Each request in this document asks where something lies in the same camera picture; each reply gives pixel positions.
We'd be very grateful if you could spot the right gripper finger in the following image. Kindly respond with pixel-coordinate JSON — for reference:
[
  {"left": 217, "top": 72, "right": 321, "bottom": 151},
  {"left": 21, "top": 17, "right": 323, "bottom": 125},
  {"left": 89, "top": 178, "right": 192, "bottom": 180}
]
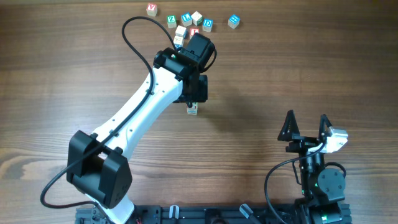
[
  {"left": 318, "top": 114, "right": 332, "bottom": 142},
  {"left": 277, "top": 110, "right": 300, "bottom": 141}
]

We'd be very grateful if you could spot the blue L letter block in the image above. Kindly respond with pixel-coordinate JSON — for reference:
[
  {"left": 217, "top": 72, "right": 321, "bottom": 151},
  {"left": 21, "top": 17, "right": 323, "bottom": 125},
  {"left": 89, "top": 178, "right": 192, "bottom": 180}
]
[{"left": 181, "top": 12, "right": 193, "bottom": 27}]

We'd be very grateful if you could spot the red Y letter block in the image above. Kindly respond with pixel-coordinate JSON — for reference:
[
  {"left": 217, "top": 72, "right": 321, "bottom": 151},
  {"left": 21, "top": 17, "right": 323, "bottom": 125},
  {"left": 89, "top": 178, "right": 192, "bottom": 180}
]
[{"left": 146, "top": 3, "right": 158, "bottom": 17}]

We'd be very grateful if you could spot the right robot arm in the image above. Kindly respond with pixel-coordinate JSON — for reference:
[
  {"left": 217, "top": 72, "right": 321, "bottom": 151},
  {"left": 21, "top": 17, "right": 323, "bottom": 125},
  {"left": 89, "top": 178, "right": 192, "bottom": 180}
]
[{"left": 277, "top": 110, "right": 348, "bottom": 223}]

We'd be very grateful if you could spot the white block letter A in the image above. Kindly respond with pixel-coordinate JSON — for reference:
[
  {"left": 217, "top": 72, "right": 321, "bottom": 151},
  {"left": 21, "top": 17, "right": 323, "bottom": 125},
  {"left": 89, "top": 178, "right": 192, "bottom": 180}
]
[{"left": 187, "top": 103, "right": 198, "bottom": 116}]

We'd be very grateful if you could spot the white block green side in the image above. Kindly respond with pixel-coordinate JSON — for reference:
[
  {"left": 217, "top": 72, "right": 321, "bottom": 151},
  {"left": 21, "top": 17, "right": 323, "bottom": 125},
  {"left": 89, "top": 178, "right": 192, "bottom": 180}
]
[{"left": 192, "top": 11, "right": 203, "bottom": 26}]

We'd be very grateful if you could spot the white block blue X side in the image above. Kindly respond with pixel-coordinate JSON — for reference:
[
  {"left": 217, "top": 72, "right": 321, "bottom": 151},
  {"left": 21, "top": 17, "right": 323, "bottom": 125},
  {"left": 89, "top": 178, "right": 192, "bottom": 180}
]
[{"left": 173, "top": 35, "right": 184, "bottom": 51}]

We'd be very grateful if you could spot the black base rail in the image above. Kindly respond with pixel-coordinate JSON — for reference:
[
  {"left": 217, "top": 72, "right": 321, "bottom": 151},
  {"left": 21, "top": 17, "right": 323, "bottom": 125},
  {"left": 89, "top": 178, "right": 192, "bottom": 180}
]
[{"left": 74, "top": 203, "right": 354, "bottom": 224}]

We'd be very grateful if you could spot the red I letter block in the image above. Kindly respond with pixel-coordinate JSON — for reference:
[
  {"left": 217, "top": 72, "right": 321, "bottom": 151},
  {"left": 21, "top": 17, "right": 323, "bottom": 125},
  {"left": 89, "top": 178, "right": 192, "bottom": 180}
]
[{"left": 190, "top": 28, "right": 199, "bottom": 37}]

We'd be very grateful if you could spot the blue D letter block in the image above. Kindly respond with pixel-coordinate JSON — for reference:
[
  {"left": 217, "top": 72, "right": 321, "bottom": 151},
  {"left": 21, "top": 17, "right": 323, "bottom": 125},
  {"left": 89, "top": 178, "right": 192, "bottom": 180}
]
[{"left": 202, "top": 18, "right": 213, "bottom": 32}]

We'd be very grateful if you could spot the black camera cable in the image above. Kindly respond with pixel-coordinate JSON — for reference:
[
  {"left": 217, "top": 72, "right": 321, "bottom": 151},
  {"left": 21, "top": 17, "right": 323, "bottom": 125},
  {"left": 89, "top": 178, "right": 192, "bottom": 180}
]
[
  {"left": 40, "top": 16, "right": 178, "bottom": 209},
  {"left": 264, "top": 141, "right": 327, "bottom": 224}
]

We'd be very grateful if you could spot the green Z letter block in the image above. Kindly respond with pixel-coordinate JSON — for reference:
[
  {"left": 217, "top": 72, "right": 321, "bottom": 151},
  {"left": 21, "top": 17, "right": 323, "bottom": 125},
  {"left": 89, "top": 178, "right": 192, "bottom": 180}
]
[{"left": 166, "top": 15, "right": 177, "bottom": 28}]

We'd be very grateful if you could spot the right black camera cable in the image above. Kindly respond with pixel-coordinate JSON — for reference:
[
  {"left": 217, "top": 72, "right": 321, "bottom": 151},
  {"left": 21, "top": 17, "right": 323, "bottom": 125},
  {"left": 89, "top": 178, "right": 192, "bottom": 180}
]
[{"left": 264, "top": 141, "right": 327, "bottom": 224}]

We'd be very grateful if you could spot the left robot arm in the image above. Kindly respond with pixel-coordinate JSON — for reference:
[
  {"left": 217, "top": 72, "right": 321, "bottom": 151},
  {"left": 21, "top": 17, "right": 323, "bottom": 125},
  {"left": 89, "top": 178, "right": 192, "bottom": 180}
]
[{"left": 67, "top": 33, "right": 216, "bottom": 223}]

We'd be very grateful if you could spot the blue block far right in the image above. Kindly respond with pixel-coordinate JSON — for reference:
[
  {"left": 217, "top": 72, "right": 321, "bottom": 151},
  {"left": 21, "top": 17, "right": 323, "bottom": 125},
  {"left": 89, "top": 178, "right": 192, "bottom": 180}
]
[{"left": 228, "top": 14, "right": 240, "bottom": 29}]

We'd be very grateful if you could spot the left black camera cable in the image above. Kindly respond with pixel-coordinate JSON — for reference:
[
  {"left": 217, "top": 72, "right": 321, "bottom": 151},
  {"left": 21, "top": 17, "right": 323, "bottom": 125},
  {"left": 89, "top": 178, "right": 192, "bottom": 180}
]
[{"left": 40, "top": 16, "right": 178, "bottom": 209}]

